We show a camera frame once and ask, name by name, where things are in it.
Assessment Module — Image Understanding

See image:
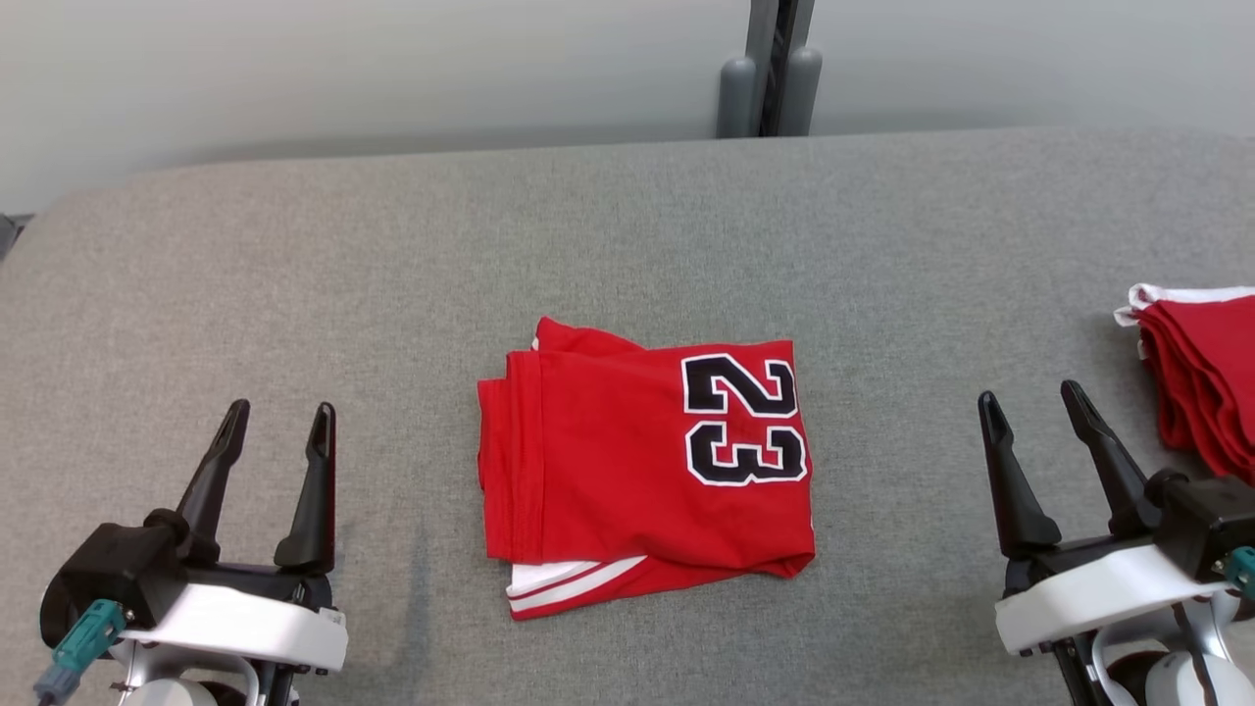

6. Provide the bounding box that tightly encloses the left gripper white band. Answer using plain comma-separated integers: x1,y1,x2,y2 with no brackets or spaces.
116,398,350,678

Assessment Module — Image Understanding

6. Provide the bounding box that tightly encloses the left arm cable teal plug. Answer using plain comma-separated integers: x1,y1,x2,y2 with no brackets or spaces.
33,599,129,706

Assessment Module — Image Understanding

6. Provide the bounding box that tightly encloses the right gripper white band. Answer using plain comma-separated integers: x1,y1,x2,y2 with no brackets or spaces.
977,379,1234,658

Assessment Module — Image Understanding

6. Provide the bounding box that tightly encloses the arm cable teal plug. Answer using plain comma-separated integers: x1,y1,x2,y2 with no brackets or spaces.
33,599,129,706
1170,546,1255,706

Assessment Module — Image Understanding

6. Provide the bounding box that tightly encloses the red shorts white trim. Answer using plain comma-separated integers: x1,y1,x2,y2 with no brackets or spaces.
1114,282,1255,487

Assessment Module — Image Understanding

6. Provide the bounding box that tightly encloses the red jersey number 23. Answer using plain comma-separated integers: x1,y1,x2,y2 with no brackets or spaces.
477,315,818,623

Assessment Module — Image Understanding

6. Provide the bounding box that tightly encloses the right arm cable teal plug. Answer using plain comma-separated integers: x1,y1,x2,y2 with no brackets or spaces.
1170,546,1255,706

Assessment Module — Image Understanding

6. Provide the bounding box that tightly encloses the grey partition post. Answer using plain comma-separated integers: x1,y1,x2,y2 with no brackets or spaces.
715,0,824,139

